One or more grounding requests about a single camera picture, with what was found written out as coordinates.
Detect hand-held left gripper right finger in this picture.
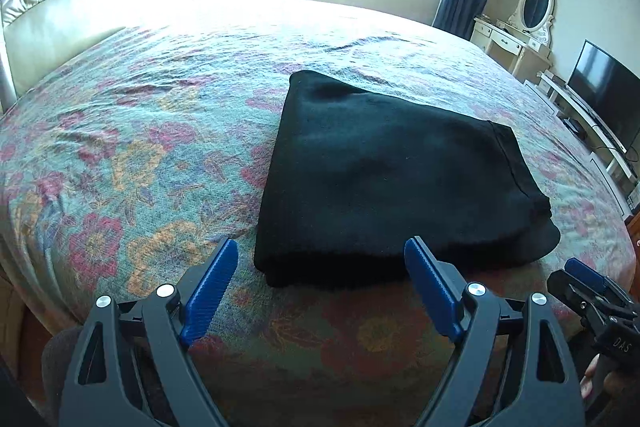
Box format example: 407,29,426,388
404,236,586,427

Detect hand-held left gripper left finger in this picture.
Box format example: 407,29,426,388
59,237,239,427

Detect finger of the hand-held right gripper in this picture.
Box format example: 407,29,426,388
565,257,640,308
547,270,621,333

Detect black pants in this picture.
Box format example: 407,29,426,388
253,70,562,290

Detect person's right hand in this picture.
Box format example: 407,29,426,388
580,354,608,405

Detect white television cabinet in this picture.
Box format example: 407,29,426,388
524,71,640,212

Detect black television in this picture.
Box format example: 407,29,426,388
566,40,640,152

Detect floral bedspread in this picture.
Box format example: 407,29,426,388
0,0,638,427

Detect white dressing table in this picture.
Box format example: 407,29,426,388
472,16,551,75

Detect oval white framed mirror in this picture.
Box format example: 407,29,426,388
509,0,555,48

